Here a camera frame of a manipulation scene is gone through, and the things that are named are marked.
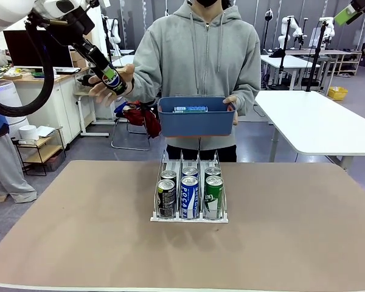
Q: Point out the white paper stack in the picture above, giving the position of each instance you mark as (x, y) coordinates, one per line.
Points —
(45, 130)

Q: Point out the small cardboard box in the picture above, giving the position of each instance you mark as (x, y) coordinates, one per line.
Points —
(79, 62)

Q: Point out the person grey hoodie torso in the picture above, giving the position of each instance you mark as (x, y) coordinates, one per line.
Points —
(200, 61)

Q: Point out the white lab table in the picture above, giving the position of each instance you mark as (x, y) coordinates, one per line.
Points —
(123, 59)
(292, 61)

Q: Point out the black tripod stand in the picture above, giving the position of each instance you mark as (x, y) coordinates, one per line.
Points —
(317, 54)
(284, 51)

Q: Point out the person right hand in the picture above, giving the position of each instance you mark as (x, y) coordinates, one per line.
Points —
(98, 91)

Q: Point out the person left hand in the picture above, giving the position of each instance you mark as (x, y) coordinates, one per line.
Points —
(234, 100)

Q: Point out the white rolling side table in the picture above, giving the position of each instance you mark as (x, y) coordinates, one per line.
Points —
(86, 115)

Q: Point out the bystander in maroon top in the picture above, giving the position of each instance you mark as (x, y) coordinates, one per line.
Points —
(6, 170)

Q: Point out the stand with white lamp head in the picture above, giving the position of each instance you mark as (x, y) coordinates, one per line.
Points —
(269, 13)

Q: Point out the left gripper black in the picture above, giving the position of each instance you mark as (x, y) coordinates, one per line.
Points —
(73, 24)

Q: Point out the red jacket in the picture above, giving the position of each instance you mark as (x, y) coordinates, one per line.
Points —
(140, 117)

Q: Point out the white air purifier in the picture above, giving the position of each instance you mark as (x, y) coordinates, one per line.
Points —
(6, 91)

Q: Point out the bystander white gloved hand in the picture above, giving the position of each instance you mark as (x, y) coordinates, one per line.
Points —
(3, 57)

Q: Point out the black computer monitor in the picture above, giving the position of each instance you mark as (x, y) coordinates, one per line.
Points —
(21, 48)

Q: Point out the grey metal chair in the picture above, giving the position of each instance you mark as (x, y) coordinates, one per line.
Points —
(130, 148)

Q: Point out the green bowl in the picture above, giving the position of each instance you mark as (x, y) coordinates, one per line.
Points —
(39, 74)

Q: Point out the black bag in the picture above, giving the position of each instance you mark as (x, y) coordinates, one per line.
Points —
(84, 80)

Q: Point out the person black face mask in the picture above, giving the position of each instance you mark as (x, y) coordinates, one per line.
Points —
(207, 2)

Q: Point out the white lab robot arm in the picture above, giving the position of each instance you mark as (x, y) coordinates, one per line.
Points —
(284, 30)
(330, 30)
(115, 30)

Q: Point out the person left forearm grey sleeve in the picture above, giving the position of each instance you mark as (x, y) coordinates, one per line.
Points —
(249, 97)

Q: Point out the clear acrylic can rack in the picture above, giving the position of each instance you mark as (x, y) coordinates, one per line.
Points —
(188, 219)

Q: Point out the person black trousers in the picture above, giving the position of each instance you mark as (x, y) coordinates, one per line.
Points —
(228, 153)

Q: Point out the yellow plastic crate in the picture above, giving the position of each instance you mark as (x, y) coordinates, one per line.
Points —
(337, 93)

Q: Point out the light wooden shelf unit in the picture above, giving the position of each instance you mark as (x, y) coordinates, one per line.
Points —
(349, 61)

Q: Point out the person right forearm grey sleeve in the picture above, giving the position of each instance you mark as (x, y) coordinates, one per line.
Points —
(143, 88)

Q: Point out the blue plastic basket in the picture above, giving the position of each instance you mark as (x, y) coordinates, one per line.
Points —
(194, 121)

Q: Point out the white paper roll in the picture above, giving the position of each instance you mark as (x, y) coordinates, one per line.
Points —
(29, 132)

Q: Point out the white desk wooden top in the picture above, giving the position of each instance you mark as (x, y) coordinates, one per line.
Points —
(64, 100)

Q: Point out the black Pepsi can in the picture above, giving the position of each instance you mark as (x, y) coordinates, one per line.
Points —
(115, 83)
(168, 175)
(167, 200)

